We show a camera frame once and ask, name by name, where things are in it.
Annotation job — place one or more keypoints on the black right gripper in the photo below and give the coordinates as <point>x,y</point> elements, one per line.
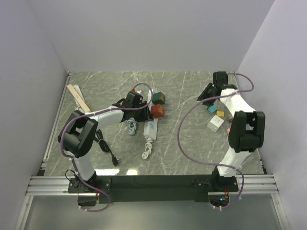
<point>203,96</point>

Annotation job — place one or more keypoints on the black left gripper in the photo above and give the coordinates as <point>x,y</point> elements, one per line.
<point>145,116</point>

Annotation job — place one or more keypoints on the teal usb charger cube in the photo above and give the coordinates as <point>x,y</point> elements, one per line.
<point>212,109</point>

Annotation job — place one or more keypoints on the red-brown cube adapter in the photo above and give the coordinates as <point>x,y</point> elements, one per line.
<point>157,111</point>

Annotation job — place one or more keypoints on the yellow usb charger cube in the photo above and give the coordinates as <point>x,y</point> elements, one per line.
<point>220,113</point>

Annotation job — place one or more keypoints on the white cube adapter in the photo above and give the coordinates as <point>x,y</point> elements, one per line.
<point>215,123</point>

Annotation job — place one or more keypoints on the beige power strip red sockets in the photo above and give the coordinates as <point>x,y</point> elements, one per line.
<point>81,102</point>

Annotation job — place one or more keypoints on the small white power strip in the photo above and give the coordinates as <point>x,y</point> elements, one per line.
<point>77,97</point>

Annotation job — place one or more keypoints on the long white power strip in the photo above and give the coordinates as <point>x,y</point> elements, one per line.
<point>150,127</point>

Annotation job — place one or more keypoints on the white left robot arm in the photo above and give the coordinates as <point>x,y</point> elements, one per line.
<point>79,132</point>

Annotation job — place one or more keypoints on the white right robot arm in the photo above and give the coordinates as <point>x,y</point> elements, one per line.
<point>246,133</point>

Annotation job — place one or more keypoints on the green cube adapter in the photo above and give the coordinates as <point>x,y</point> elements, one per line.
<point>159,98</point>

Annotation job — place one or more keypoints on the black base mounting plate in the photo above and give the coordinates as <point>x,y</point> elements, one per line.
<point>142,188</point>

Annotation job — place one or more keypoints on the aluminium frame rail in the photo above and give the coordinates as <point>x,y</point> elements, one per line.
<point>50,179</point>

